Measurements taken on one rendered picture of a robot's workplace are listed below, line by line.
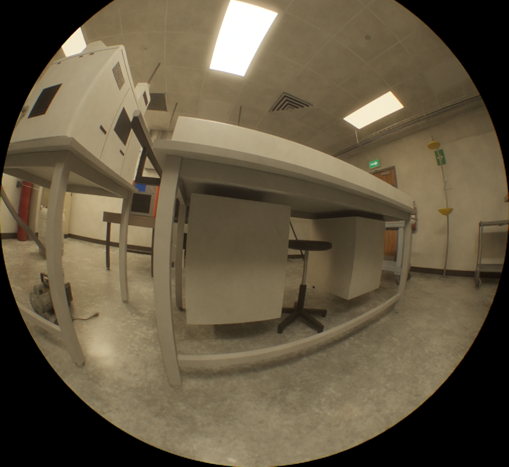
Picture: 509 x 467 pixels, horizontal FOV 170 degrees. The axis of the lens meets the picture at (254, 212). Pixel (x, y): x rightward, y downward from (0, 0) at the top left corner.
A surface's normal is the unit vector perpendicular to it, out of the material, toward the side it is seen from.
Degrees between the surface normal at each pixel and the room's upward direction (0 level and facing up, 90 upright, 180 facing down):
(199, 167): 90
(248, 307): 90
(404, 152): 90
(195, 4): 180
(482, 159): 90
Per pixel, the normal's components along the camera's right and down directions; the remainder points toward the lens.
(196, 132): 0.35, -0.07
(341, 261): -0.93, -0.11
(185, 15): -0.07, 0.99
